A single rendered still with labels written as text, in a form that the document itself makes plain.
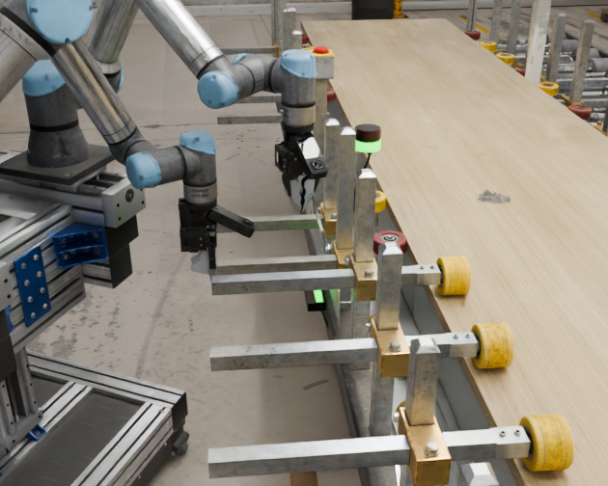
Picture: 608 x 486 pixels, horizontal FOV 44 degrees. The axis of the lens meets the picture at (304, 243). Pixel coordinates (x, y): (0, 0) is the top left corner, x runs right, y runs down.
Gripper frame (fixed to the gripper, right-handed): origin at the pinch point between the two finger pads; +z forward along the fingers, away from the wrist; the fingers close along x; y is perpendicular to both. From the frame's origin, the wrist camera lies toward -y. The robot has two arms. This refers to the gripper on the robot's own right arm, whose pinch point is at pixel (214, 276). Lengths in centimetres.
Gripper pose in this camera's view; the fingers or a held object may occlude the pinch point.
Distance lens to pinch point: 180.5
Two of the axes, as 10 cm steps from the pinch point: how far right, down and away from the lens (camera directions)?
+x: 1.0, 4.5, -8.9
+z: 0.0, 8.9, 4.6
